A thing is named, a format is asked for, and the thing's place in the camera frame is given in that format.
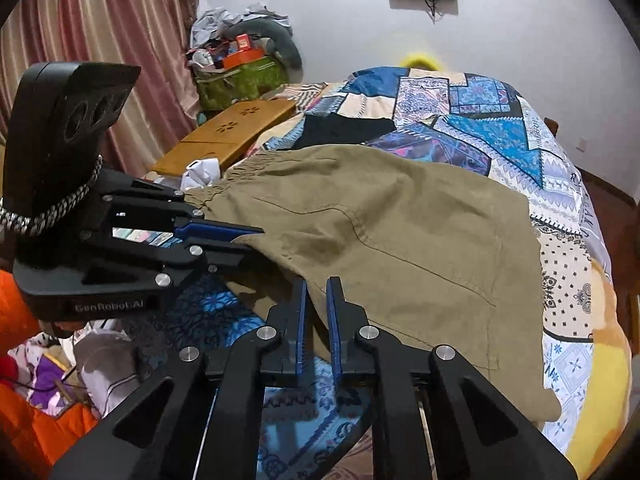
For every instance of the pile of grey clothes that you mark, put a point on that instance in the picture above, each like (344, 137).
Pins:
(235, 20)

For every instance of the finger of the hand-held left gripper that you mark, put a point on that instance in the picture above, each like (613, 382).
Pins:
(200, 259)
(215, 231)

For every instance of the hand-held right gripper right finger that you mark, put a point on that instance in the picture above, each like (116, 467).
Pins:
(333, 332)

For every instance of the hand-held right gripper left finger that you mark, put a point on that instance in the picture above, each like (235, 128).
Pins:
(301, 332)

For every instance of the wooden folding table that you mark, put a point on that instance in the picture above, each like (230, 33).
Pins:
(225, 132)

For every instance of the pink striped curtain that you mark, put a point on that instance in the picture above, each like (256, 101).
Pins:
(105, 35)

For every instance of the yellow round object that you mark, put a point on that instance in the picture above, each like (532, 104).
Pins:
(419, 60)

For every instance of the khaki pants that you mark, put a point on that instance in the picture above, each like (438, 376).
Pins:
(390, 260)

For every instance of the patchwork printed blanket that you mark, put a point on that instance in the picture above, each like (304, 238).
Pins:
(500, 125)

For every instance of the black cloth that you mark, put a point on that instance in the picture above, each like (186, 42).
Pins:
(340, 130)

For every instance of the orange box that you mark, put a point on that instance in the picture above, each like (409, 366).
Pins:
(242, 57)

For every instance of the white crumpled cloth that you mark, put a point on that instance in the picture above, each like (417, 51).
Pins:
(202, 172)

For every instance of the grey neck pillow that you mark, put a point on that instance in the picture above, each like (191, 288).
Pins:
(282, 42)

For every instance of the green fabric bag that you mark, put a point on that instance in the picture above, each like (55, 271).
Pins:
(237, 80)

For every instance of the orange cloth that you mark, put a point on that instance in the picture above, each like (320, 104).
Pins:
(35, 410)

